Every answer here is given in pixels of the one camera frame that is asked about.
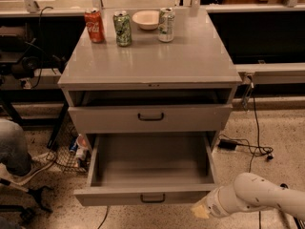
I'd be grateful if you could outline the grey drawer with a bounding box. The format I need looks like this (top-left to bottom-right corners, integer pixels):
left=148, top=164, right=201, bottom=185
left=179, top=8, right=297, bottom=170
left=74, top=133, right=217, bottom=206
left=69, top=89, right=232, bottom=134

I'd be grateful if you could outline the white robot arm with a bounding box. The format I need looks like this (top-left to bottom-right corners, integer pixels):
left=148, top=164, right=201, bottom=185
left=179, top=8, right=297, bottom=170
left=191, top=173, right=305, bottom=220

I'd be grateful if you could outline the grey top drawer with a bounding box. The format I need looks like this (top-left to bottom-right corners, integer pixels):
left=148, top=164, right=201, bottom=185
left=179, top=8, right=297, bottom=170
left=69, top=89, right=232, bottom=134

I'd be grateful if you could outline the grey metal drawer cabinet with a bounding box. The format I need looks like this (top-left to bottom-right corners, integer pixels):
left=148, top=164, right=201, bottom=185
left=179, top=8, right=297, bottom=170
left=59, top=8, right=241, bottom=145

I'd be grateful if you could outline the black power adapter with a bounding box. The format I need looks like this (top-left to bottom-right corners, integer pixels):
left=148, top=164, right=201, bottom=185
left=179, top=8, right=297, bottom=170
left=218, top=139, right=237, bottom=151

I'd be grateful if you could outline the blue can in basket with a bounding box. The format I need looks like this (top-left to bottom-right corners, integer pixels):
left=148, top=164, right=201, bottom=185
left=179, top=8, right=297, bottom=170
left=69, top=138, right=78, bottom=155

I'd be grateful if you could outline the black chair base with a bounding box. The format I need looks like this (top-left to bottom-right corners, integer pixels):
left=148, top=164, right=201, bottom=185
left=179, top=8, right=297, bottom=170
left=0, top=175, right=54, bottom=221

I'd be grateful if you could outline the person leg in jeans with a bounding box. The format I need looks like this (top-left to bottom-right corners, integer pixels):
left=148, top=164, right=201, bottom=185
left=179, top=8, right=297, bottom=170
left=0, top=119, right=31, bottom=177

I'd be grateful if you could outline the white green soda can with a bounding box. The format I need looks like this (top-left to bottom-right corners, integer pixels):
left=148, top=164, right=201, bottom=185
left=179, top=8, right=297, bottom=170
left=158, top=8, right=175, bottom=42

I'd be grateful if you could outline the white bowl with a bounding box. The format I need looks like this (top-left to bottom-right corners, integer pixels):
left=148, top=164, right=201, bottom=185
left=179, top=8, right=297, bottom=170
left=132, top=10, right=159, bottom=31

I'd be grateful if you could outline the red cola can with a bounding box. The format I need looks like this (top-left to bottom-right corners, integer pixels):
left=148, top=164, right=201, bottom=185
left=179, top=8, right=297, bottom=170
left=84, top=8, right=105, bottom=43

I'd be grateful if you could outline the black machine at left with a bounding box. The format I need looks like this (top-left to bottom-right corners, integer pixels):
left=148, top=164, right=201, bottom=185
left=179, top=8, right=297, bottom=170
left=0, top=24, right=66, bottom=79

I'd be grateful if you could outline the black floor cable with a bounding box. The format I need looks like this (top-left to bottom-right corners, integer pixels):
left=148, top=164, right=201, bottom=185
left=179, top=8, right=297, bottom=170
left=218, top=76, right=275, bottom=229

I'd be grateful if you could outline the black wire basket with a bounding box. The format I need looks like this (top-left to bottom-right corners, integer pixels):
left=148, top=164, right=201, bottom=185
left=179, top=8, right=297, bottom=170
left=48, top=118, right=90, bottom=174

